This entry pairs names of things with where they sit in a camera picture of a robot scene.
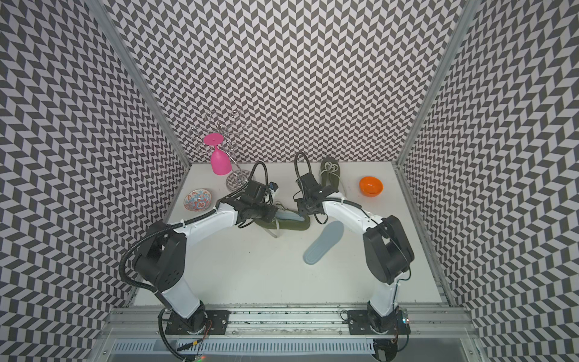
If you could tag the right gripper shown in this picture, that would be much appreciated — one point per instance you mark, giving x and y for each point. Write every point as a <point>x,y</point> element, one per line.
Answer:
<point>302,208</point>

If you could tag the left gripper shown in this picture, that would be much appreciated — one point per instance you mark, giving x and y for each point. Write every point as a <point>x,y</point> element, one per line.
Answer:
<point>272,209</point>

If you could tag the grey-blue insole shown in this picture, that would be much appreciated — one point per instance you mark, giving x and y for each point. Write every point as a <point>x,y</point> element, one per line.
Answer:
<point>329,238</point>
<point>289,216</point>

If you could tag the olive green shoe with laces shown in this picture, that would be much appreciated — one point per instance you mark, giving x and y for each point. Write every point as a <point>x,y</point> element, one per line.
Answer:
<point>274,227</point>

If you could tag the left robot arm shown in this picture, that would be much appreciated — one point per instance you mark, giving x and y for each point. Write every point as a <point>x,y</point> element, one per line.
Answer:
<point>157,262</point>

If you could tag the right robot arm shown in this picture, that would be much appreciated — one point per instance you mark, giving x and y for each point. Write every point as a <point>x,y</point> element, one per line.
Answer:
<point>388,252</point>

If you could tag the pink plastic wine glass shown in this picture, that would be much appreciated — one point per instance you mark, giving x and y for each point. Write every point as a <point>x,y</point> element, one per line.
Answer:
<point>220,162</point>

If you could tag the patterned small plate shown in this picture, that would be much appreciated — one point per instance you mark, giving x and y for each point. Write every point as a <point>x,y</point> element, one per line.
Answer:
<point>197,200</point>

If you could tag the orange bowl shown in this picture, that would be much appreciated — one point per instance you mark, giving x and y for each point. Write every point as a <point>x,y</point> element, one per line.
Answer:
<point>370,186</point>

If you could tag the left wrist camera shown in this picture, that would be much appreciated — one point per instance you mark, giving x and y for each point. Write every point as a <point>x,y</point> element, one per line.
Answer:
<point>272,190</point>

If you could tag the wire glass rack stand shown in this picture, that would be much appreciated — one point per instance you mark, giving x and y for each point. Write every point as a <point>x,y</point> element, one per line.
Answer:
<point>229,125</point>

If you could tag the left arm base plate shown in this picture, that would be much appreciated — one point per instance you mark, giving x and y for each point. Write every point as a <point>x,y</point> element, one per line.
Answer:
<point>211,322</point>

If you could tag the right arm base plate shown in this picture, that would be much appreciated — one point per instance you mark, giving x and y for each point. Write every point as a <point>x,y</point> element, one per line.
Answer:
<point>364,322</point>

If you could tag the aluminium mounting rail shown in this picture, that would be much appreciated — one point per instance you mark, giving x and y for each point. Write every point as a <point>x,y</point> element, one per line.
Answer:
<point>427,320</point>

